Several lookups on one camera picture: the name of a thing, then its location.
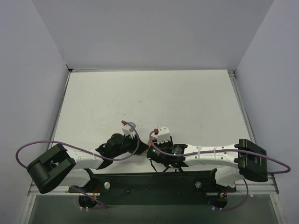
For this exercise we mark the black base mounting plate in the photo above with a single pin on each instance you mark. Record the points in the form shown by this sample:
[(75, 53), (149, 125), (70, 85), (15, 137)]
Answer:
[(169, 188)]

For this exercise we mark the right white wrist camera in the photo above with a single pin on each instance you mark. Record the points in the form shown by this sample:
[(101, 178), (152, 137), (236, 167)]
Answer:
[(162, 134)]

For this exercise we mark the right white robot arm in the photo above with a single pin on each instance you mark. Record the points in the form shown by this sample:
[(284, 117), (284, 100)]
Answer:
[(244, 160)]

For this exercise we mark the aluminium frame rail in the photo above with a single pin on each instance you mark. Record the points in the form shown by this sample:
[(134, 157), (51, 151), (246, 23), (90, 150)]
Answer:
[(142, 135)]

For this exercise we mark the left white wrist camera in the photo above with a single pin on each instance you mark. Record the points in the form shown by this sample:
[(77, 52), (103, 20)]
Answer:
[(128, 129)]

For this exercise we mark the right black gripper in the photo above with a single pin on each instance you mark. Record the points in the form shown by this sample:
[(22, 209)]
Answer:
[(150, 152)]

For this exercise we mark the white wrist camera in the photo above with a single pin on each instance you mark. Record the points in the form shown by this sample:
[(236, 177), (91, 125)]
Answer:
[(162, 134), (128, 129)]

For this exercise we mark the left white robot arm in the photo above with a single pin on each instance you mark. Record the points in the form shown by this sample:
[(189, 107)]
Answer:
[(51, 168)]

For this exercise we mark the brown cardboard box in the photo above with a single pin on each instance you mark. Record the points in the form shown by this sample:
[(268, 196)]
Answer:
[(153, 139)]

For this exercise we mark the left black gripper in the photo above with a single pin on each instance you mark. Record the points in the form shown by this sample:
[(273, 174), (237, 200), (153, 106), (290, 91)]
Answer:
[(136, 145)]

